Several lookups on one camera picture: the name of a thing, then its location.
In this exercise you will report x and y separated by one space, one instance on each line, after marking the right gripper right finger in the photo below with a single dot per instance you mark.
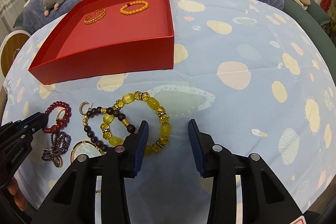
201 145

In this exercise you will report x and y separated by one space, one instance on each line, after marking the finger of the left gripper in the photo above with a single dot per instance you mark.
34 123

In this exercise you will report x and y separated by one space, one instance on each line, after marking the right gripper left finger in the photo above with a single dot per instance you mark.
135 146

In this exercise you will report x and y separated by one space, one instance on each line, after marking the left hand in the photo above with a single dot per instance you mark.
18 196

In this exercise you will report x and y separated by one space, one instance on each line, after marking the purple beaded bow brooch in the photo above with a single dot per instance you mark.
60 143

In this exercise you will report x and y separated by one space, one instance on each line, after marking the gold round compact mirror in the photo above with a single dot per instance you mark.
85 147

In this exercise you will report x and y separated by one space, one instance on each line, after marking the blue patterned table cloth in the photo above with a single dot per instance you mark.
246 72

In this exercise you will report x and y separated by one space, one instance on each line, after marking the white round wooden device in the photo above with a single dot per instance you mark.
10 48

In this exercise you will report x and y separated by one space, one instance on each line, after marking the red shallow tray box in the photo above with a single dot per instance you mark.
107 37

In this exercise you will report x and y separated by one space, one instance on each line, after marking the white curtain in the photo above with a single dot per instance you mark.
10 10

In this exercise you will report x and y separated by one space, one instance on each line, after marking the green bed frame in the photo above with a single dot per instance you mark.
315 22

